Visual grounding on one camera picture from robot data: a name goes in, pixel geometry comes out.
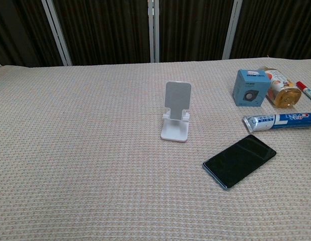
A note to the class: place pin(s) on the teal-edged black phone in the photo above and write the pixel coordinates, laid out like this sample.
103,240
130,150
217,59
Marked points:
239,162

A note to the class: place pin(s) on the white phone stand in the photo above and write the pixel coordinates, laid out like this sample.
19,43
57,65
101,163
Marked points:
175,100

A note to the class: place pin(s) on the blue white toothpaste tube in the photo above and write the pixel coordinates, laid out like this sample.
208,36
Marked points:
278,121

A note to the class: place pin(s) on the beige woven tablecloth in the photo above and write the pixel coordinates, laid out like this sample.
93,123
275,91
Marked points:
95,163

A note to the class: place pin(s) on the small blue cardboard box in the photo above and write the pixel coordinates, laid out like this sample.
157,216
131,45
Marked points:
249,88

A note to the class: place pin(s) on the amber tea drink bottle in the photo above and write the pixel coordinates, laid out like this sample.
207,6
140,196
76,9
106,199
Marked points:
286,94

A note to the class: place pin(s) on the red capped marker pen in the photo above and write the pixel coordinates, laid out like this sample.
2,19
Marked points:
307,91

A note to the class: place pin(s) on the black folding screen white frame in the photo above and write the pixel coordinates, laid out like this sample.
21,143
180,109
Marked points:
107,30

